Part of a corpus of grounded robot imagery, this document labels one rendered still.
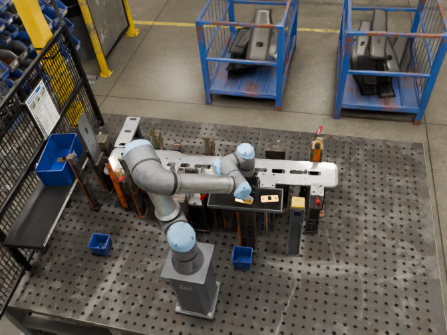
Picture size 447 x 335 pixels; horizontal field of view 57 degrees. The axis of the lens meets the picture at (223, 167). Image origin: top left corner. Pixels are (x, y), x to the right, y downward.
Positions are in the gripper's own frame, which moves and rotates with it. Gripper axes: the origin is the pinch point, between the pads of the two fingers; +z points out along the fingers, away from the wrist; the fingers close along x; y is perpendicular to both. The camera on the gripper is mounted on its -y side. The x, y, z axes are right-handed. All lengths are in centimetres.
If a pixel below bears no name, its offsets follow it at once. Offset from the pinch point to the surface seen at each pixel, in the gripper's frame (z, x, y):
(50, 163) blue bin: 12, 1, -123
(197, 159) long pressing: 18, 33, -40
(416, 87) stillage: 100, 250, 94
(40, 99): -18, 23, -130
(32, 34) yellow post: -42, 51, -146
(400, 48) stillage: 76, 277, 72
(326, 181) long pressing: 18, 37, 36
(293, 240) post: 33.3, 3.3, 25.3
